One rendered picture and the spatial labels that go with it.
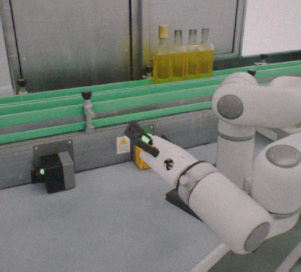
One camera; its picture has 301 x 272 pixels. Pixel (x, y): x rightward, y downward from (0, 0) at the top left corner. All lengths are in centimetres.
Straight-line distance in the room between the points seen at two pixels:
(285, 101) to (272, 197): 28
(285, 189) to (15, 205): 70
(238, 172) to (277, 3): 95
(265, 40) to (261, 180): 120
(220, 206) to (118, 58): 92
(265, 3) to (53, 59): 93
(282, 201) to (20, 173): 74
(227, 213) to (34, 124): 66
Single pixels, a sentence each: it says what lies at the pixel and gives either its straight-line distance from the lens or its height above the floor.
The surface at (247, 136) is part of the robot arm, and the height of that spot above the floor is 94.
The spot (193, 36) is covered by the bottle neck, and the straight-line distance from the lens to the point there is 123.
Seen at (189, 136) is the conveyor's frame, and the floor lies 80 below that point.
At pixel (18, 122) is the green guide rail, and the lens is 98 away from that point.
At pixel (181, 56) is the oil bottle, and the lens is 121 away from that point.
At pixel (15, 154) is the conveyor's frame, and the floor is 85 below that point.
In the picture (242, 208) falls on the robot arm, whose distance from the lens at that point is 48.
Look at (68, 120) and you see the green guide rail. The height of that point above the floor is 92.
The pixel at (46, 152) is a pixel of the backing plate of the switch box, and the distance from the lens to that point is 101.
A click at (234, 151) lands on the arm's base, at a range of 87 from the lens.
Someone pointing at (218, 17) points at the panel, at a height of 116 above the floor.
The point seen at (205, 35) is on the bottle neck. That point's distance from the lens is 127.
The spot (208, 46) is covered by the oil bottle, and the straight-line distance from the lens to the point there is 127.
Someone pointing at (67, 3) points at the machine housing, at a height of 123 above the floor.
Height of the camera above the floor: 130
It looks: 22 degrees down
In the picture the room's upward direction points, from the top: straight up
